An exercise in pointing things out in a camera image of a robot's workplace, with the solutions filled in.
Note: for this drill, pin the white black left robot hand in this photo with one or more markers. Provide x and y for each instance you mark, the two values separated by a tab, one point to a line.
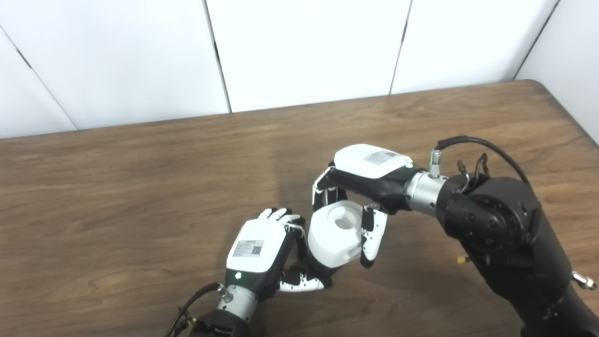
255	248

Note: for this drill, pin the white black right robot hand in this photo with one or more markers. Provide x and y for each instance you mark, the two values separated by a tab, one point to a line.
369	161

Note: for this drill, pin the black plastic holder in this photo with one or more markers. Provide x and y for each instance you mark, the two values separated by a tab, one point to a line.
314	270

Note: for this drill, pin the round white plastic piece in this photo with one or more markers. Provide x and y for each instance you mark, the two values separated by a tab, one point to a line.
332	238

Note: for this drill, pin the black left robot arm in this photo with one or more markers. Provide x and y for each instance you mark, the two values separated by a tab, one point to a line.
229	318

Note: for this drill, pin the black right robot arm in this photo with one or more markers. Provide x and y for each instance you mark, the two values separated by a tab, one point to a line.
505	234

